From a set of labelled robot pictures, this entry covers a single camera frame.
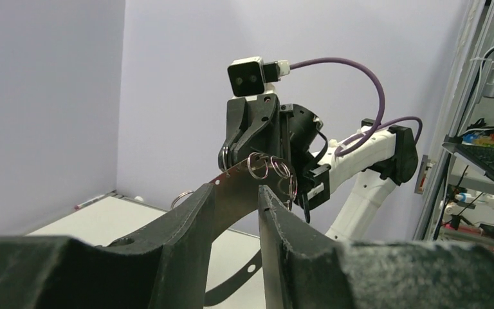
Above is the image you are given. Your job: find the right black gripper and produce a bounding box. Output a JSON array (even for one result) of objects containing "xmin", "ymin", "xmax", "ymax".
[{"xmin": 218, "ymin": 94, "xmax": 331, "ymax": 211}]

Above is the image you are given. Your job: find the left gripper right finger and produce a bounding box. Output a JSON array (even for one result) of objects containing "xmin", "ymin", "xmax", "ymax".
[{"xmin": 258, "ymin": 185, "xmax": 494, "ymax": 308}]

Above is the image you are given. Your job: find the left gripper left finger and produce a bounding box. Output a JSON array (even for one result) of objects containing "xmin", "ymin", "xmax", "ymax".
[{"xmin": 0, "ymin": 183, "xmax": 215, "ymax": 308}]

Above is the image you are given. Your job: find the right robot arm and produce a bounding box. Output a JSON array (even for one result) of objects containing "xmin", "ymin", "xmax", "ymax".
[{"xmin": 219, "ymin": 93, "xmax": 418, "ymax": 240}]

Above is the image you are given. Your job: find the red white marker pen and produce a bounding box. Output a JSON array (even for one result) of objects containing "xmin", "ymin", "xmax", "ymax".
[{"xmin": 73, "ymin": 194, "xmax": 106, "ymax": 211}]

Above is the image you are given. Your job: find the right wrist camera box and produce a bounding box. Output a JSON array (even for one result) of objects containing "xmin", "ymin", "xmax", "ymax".
[{"xmin": 227, "ymin": 56, "xmax": 291, "ymax": 100}]

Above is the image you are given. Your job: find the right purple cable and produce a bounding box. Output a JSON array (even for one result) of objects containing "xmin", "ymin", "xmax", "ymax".
[{"xmin": 288, "ymin": 57, "xmax": 423, "ymax": 157}]

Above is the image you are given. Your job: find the aluminium frame rail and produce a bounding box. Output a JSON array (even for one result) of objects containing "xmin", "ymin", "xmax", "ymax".
[{"xmin": 412, "ymin": 1, "xmax": 494, "ymax": 240}]

